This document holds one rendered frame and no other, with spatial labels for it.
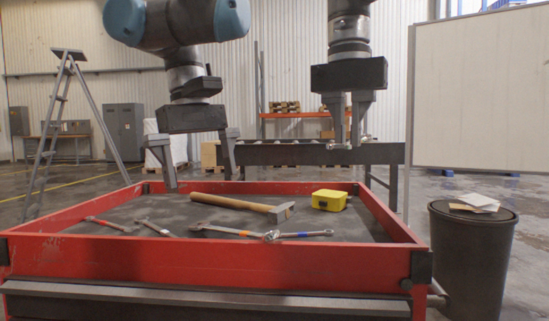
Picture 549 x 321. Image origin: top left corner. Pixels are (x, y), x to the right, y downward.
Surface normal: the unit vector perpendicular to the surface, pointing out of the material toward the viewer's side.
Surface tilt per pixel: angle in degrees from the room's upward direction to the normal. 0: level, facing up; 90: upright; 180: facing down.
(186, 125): 80
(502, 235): 94
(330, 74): 90
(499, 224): 90
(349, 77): 90
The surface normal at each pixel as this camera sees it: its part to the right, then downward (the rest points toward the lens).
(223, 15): -0.22, 0.49
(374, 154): -0.05, 0.09
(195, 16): -0.31, 0.66
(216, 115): 0.69, -0.12
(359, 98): -0.49, 0.09
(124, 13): -0.30, 0.05
